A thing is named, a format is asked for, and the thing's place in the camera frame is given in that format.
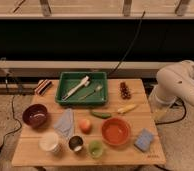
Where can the dark red grapes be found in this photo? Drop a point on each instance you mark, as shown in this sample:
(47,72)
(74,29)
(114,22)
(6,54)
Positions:
(125,92)

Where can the silver fork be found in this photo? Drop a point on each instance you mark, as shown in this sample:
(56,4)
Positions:
(98,88)

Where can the peach fruit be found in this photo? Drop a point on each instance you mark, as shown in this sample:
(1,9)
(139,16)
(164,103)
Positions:
(85,125)

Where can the green plastic tray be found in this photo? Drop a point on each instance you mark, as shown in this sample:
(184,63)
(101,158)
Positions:
(69,80)

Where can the white cup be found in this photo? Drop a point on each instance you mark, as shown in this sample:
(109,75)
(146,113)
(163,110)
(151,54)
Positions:
(49,142)

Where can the purple bowl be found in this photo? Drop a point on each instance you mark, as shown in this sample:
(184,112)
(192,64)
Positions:
(35,115)

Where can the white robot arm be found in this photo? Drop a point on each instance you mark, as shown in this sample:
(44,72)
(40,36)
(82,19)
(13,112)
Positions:
(173,81)

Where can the small green cup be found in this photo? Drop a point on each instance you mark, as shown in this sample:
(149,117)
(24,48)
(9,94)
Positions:
(95,149)

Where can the orange bowl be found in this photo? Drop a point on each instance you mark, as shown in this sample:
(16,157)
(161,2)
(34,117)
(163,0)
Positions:
(115,131)

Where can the blue sponge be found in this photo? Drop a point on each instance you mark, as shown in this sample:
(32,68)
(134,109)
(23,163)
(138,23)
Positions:
(144,140)

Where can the green cucumber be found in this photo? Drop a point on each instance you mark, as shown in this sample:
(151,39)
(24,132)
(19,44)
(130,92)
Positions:
(100,115)

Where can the small metal cup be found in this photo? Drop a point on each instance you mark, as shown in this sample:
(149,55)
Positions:
(75,143)

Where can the blue cloth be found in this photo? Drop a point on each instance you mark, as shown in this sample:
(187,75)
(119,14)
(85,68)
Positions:
(65,124)

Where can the white dish brush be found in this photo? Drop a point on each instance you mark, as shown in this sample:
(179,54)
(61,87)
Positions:
(82,83)

